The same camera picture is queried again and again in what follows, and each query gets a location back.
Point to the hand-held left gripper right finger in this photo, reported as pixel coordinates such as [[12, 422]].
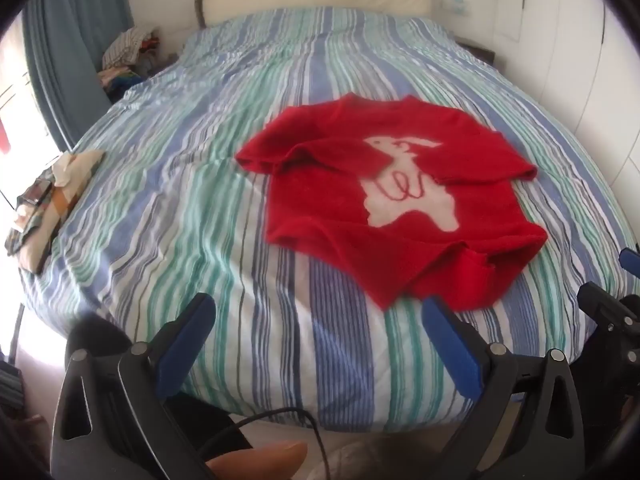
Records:
[[450, 345]]

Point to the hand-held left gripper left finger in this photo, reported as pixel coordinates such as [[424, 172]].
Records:
[[187, 340]]

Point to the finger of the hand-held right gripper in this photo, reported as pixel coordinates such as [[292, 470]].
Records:
[[631, 261], [612, 317]]

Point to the red sweater with white animal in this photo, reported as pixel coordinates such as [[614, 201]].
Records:
[[320, 200]]

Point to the folded patterned clothes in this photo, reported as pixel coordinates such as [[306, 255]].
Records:
[[45, 205]]

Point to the pile of assorted clothes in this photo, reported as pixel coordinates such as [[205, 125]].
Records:
[[130, 55]]

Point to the striped bed cover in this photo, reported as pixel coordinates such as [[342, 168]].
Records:
[[175, 210]]

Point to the white wardrobe doors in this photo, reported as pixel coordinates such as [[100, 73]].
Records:
[[565, 35]]

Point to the blue curtain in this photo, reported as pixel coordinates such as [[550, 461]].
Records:
[[65, 35]]

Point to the wall switch panel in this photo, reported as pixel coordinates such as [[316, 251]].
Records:
[[459, 4]]

